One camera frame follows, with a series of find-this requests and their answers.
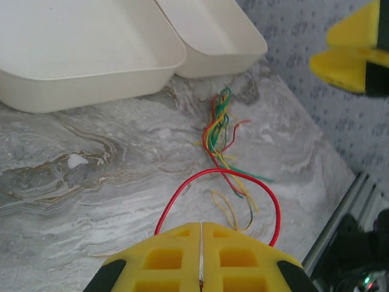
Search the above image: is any short red cable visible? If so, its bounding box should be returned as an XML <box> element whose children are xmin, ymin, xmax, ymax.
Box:
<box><xmin>202</xmin><ymin>94</ymin><xmax>252</xmax><ymax>197</ymax></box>

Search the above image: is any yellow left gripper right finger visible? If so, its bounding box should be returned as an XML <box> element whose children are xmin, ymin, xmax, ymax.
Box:
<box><xmin>201</xmin><ymin>222</ymin><xmax>318</xmax><ymax>292</ymax></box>

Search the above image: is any long red cable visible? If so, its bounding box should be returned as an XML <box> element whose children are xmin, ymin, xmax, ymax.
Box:
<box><xmin>154</xmin><ymin>169</ymin><xmax>282</xmax><ymax>246</ymax></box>

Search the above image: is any green cable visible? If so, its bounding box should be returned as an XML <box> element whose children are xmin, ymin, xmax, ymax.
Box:
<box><xmin>209</xmin><ymin>121</ymin><xmax>274</xmax><ymax>198</ymax></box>
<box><xmin>211</xmin><ymin>87</ymin><xmax>233</xmax><ymax>147</ymax></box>

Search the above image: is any cream plastic tray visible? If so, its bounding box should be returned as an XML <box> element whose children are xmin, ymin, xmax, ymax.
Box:
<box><xmin>154</xmin><ymin>0</ymin><xmax>268</xmax><ymax>79</ymax></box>
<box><xmin>0</xmin><ymin>0</ymin><xmax>187</xmax><ymax>114</ymax></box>

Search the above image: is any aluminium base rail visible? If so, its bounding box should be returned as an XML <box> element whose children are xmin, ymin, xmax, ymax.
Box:
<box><xmin>302</xmin><ymin>172</ymin><xmax>384</xmax><ymax>268</ymax></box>

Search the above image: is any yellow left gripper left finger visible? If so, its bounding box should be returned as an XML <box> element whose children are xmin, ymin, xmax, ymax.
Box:
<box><xmin>82</xmin><ymin>223</ymin><xmax>202</xmax><ymax>292</ymax></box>

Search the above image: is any thin yellow cable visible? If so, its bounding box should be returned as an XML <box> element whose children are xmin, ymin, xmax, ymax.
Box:
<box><xmin>210</xmin><ymin>189</ymin><xmax>255</xmax><ymax>232</ymax></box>

